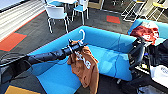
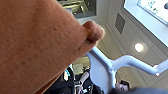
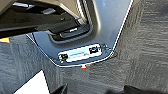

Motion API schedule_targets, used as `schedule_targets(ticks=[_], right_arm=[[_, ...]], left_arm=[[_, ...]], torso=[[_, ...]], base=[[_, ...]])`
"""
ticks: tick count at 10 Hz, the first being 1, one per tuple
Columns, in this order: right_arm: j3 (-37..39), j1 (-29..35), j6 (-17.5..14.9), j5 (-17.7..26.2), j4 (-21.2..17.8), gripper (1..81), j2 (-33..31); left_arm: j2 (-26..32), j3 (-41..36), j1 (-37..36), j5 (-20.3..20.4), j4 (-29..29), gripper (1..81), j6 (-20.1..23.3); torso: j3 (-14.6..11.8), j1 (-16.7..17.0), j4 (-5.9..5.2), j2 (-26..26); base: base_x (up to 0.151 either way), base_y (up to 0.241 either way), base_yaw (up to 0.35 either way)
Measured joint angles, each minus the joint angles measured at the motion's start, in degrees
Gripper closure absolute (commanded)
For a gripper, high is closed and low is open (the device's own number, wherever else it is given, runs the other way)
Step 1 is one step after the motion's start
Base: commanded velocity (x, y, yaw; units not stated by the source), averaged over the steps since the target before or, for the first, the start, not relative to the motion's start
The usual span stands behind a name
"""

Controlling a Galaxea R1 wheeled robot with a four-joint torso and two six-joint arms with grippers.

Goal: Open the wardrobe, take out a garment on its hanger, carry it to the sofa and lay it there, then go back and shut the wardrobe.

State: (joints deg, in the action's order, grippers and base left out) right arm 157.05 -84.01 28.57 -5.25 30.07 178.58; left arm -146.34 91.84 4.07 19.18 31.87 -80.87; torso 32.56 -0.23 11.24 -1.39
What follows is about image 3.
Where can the small orange base light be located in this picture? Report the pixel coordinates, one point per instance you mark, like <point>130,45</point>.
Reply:
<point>83,67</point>

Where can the grey robot torso limb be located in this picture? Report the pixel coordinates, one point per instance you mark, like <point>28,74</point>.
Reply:
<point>40,13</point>

